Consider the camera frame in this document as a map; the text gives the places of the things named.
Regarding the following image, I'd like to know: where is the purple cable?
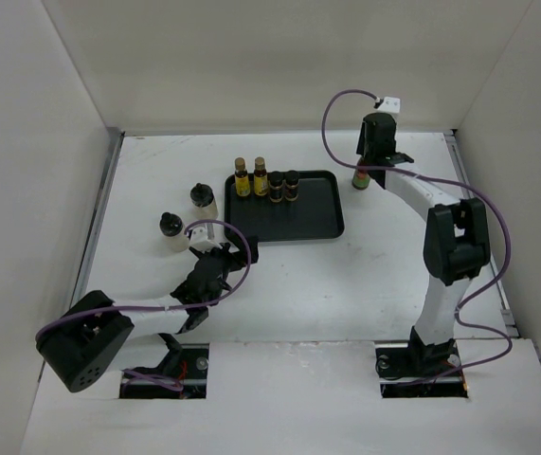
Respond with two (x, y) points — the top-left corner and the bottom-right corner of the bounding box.
(321, 88), (514, 384)
(35, 220), (252, 392)

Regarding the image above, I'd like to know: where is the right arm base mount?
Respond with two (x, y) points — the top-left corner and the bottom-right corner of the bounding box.
(375, 343), (468, 398)

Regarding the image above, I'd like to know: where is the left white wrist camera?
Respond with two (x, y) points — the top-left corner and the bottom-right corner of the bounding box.
(189, 225), (219, 252)

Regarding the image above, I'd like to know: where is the clear shaker black cap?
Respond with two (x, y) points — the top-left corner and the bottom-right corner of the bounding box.
(189, 183), (219, 220)
(159, 212), (189, 252)

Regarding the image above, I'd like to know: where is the dark spice jar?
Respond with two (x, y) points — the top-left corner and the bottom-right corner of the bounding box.
(284, 170), (299, 202)
(268, 171), (284, 203)

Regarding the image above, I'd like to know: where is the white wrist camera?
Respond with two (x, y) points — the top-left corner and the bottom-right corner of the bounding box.
(374, 97), (401, 116)
(189, 225), (219, 252)

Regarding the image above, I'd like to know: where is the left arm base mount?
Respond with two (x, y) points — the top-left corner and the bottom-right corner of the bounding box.
(118, 342), (209, 400)

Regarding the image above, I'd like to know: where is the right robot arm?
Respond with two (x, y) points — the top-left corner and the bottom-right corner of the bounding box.
(356, 113), (491, 380)

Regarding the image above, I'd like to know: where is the black plastic tray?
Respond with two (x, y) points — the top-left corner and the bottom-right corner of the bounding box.
(224, 170), (345, 243)

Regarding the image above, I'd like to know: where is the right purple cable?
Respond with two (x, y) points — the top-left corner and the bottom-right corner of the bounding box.
(321, 88), (514, 384)

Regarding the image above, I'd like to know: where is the yellow label sauce bottle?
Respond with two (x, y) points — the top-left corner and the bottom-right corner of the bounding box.
(234, 157), (251, 198)

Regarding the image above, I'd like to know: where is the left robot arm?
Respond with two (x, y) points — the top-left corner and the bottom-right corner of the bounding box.
(35, 236), (259, 393)

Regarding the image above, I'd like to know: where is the red sauce bottle green label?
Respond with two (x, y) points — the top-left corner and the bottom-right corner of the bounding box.
(352, 156), (370, 191)

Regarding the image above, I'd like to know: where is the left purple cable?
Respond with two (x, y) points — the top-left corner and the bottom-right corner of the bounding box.
(35, 220), (252, 392)

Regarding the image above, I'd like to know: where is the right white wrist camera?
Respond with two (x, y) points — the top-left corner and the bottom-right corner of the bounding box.
(374, 97), (401, 116)

